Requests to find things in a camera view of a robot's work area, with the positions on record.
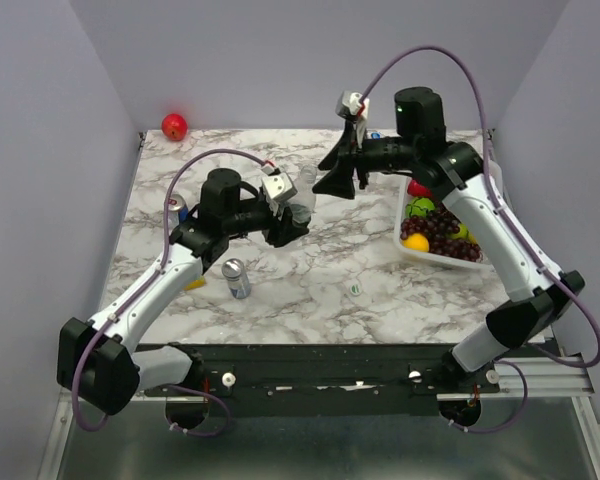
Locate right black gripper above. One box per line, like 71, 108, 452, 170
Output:
312, 118, 418, 200

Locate green label water bottle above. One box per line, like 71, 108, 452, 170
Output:
289, 166, 317, 224

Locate green white bottle cap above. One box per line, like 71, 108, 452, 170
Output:
349, 282, 361, 296

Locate clear unlabeled plastic bottle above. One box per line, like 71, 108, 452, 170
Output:
364, 132, 384, 178

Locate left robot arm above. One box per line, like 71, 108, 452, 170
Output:
57, 168, 308, 415

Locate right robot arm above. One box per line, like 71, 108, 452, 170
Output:
313, 87, 585, 392

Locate white plastic fruit basket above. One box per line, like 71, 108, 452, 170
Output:
393, 175, 492, 271

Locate tilted silver drink can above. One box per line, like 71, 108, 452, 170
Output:
221, 258, 251, 300

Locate red dragon fruit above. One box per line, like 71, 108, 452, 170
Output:
407, 179, 433, 199

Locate green striped ball fruit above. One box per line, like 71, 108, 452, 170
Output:
405, 197, 436, 218

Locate yellow m&m's candy bag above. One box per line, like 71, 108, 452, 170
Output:
184, 277, 206, 291

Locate orange fruit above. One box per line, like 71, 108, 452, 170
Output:
401, 233, 430, 253

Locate dark purple grape bunch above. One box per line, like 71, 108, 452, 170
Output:
399, 209, 483, 263

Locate upright red bull can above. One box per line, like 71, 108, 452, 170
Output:
167, 193, 189, 230

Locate red apple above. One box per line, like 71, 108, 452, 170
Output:
161, 113, 188, 142

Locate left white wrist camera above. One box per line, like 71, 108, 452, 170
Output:
261, 172, 297, 205

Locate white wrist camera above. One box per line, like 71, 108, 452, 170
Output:
335, 90, 369, 147
261, 172, 297, 205

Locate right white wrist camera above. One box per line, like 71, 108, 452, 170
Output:
335, 90, 369, 147

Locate black mounting base rail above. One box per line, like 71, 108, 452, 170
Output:
129, 341, 501, 419

